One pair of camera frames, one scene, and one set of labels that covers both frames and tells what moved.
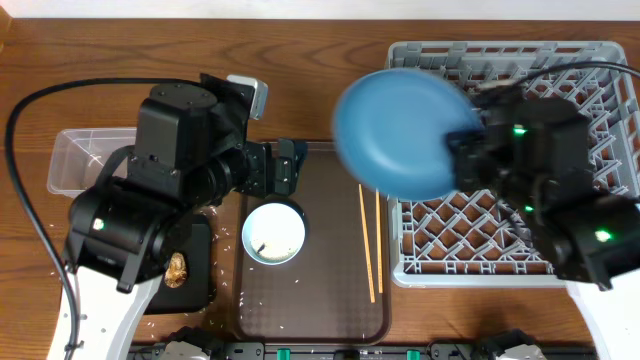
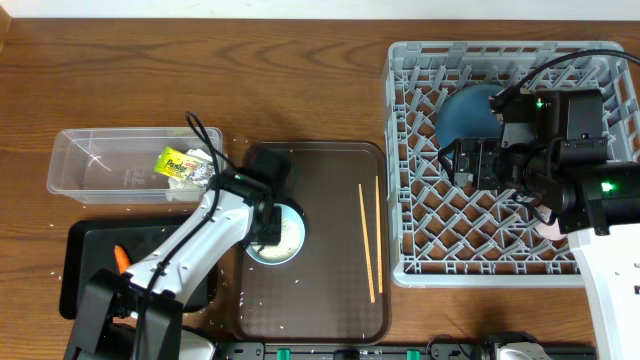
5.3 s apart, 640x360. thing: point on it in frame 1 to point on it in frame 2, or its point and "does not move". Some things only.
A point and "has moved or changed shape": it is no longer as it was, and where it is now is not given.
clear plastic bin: [78, 156] does not move
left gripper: [265, 177] to [273, 240]
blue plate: [391, 132] has moved or changed shape
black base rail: [361, 351] does not move
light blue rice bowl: [273, 233] does not move
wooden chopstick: [369, 273] does not move
